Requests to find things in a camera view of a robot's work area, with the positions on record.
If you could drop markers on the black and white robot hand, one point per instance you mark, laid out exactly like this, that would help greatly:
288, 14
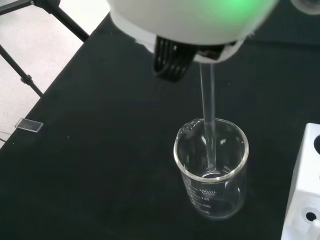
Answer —
187, 20

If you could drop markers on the clear glass beaker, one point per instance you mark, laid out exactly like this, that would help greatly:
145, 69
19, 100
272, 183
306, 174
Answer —
212, 192

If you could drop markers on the white test tube rack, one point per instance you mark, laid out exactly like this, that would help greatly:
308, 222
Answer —
302, 187

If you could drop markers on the black tripod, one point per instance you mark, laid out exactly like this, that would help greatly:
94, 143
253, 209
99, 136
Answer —
72, 24

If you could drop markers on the black bench cloth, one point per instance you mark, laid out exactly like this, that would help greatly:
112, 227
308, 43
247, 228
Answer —
100, 150

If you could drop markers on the clear acrylic cloth clip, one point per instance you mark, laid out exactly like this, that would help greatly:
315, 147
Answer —
30, 125

